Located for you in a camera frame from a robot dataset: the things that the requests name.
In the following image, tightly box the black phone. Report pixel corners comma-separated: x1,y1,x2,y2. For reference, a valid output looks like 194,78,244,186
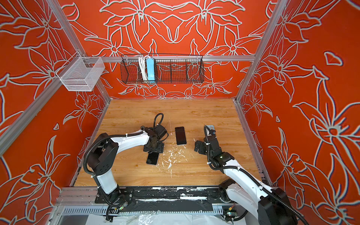
146,152,159,166

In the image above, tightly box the white phone case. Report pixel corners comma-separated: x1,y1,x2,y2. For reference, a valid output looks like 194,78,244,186
204,125,216,136

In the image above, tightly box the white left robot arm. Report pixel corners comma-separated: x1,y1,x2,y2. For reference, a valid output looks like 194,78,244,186
82,113,169,207

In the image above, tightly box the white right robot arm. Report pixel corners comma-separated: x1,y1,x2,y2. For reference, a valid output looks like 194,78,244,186
194,126,308,225

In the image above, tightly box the light blue box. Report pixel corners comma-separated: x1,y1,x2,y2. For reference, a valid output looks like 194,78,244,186
146,58,155,83

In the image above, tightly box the clear acrylic bin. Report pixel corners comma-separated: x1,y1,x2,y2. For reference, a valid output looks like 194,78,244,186
56,57,105,92

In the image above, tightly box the aluminium back crossbar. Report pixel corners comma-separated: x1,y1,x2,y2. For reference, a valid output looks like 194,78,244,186
82,55,255,63

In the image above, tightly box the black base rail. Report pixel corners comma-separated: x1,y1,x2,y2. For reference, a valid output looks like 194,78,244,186
94,185,245,214

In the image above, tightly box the black wire basket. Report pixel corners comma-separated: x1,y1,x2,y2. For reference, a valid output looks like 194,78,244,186
120,54,205,84

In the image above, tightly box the white coiled cable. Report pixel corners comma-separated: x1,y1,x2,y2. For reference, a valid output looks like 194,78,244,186
138,56,148,82

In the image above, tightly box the aluminium frame post right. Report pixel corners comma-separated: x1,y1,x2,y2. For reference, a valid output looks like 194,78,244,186
234,0,290,102

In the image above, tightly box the aluminium frame post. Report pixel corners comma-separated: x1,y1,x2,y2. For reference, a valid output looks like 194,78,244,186
47,1,111,103
234,0,290,102

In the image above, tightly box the aluminium frame post left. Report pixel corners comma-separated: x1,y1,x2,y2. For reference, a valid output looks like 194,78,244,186
47,1,111,103

